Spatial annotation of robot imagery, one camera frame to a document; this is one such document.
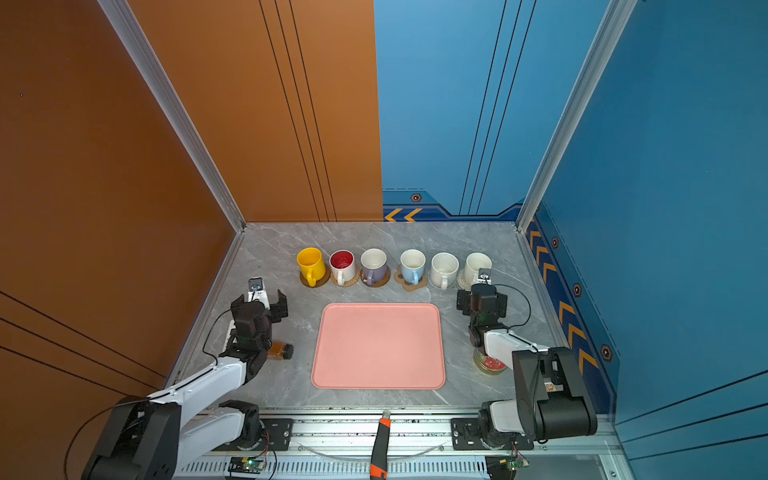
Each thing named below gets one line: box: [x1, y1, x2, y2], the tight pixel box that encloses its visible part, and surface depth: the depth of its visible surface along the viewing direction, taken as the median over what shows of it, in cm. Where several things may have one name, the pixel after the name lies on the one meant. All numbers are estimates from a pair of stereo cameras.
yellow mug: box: [296, 247, 326, 287], surface depth 99 cm
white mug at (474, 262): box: [464, 252, 493, 290], surface depth 98 cm
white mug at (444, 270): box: [431, 252, 459, 291], surface depth 99 cm
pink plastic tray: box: [311, 302, 446, 390], surface depth 91 cm
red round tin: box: [472, 348, 507, 375], surface depth 83 cm
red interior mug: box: [329, 249, 356, 286], surface depth 101 cm
